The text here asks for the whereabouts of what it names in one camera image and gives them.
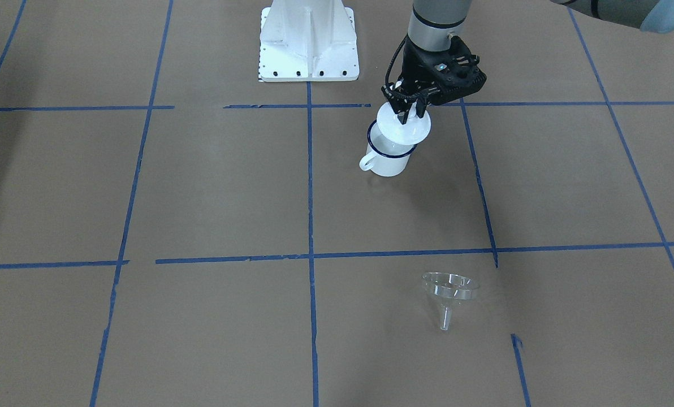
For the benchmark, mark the clear glass funnel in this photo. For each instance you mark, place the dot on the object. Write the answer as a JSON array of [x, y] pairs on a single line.
[[448, 291]]

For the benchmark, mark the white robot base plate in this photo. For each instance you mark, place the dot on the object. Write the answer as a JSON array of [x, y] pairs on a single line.
[[308, 41]]

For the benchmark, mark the white enamel mug blue rim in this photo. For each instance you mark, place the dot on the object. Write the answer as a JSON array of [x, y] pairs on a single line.
[[384, 157]]

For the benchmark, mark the white ceramic mug lid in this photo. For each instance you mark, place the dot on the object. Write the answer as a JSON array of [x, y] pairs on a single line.
[[413, 132]]

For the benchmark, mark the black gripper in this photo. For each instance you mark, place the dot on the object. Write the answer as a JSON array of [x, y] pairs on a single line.
[[415, 66]]

